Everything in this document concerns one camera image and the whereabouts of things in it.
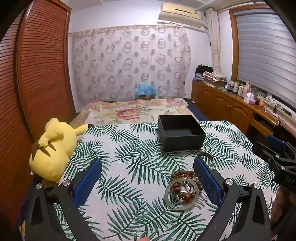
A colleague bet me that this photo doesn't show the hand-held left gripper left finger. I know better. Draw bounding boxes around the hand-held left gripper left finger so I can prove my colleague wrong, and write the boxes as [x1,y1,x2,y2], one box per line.
[23,159,102,241]

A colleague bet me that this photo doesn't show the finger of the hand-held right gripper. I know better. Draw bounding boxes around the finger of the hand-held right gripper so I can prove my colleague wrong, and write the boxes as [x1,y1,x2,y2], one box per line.
[267,135,286,151]
[253,142,278,163]

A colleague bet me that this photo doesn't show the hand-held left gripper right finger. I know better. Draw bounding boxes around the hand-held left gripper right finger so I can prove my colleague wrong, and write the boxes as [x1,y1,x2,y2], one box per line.
[193,156,271,241]

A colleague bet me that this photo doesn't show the silver bangle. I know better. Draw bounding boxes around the silver bangle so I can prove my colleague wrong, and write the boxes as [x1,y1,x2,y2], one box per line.
[196,152,214,168]

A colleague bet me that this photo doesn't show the brown wooden bead bracelet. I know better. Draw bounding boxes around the brown wooden bead bracelet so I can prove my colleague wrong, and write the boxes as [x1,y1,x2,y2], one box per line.
[170,170,204,204]

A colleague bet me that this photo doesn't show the pale jade bangle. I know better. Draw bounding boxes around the pale jade bangle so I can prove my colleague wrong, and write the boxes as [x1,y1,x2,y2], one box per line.
[164,178,200,211]

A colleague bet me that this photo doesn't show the black jewelry box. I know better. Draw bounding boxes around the black jewelry box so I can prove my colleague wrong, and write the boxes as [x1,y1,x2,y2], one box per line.
[158,114,207,153]

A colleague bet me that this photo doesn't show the person's right hand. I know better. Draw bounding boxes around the person's right hand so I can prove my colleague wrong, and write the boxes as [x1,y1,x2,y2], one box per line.
[271,185,296,230]

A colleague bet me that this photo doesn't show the white power strip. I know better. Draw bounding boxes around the white power strip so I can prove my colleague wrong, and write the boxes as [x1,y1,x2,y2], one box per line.
[259,94,285,109]

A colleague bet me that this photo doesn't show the yellow plush toy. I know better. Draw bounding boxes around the yellow plush toy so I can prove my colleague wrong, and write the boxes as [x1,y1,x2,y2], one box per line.
[29,118,94,186]

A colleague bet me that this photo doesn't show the pink tissue box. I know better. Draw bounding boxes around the pink tissue box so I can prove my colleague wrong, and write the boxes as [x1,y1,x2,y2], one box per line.
[244,92,256,104]

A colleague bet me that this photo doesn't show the wooden cabinet desk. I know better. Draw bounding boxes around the wooden cabinet desk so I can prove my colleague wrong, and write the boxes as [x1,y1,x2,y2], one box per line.
[191,80,289,139]

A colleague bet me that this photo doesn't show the row of toiletry bottles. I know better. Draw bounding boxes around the row of toiletry bottles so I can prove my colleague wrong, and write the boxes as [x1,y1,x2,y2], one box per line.
[227,79,252,96]

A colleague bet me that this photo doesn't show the floral blanket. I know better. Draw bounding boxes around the floral blanket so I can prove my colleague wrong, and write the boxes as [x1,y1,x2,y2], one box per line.
[72,98,199,130]

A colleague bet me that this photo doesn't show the dark blue bed sheet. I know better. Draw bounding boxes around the dark blue bed sheet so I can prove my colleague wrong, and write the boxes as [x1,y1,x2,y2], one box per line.
[185,98,211,122]

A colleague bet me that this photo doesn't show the patterned folded cloths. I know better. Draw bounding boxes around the patterned folded cloths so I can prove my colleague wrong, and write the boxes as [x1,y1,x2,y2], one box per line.
[203,71,228,87]

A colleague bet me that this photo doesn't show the dark folded clothes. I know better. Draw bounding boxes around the dark folded clothes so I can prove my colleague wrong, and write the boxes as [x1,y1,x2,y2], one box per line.
[195,65,213,81]

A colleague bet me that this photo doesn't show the blue plush toy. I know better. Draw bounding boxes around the blue plush toy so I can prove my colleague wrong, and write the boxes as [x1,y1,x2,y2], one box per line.
[135,82,156,98]

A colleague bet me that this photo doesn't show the brown louvered wardrobe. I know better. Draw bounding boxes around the brown louvered wardrobe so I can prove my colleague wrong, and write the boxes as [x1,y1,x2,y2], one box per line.
[0,0,77,232]

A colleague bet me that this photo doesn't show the tied cream window curtain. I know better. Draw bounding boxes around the tied cream window curtain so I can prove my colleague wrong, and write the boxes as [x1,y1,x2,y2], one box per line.
[206,8,228,72]

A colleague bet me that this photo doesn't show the cream air conditioner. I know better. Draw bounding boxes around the cream air conditioner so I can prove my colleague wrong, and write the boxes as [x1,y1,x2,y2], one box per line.
[158,2,205,28]

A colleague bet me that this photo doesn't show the ring patterned curtain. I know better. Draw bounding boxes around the ring patterned curtain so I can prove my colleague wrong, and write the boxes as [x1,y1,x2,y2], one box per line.
[69,25,192,106]

